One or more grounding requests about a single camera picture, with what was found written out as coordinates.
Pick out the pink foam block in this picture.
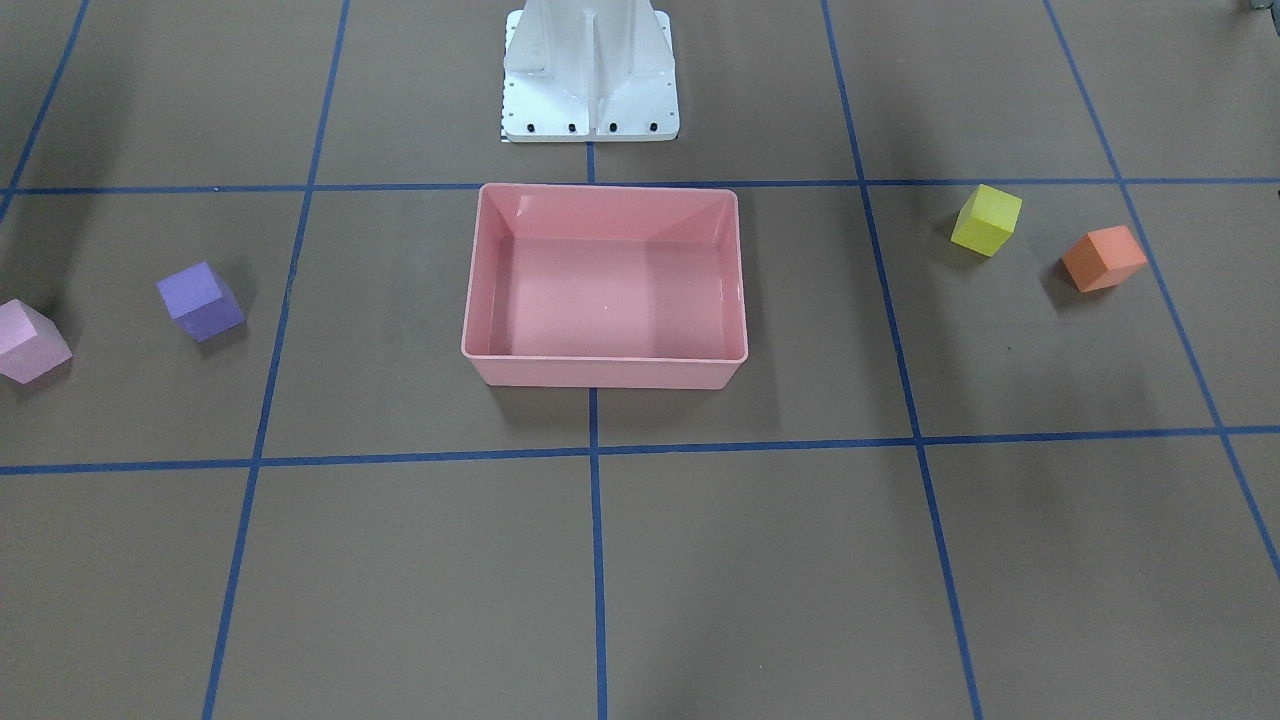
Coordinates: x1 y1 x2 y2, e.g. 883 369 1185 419
1 299 74 384

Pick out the yellow foam block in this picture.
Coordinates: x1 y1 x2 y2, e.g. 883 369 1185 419
950 184 1023 258

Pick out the pink plastic bin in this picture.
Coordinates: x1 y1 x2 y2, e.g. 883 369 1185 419
460 183 750 389

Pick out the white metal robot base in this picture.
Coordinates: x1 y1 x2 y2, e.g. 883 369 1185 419
500 1 681 143

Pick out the purple foam block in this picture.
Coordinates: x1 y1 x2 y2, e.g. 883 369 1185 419
155 263 246 343

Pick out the orange foam block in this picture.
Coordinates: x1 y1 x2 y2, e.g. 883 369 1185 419
1061 225 1149 293

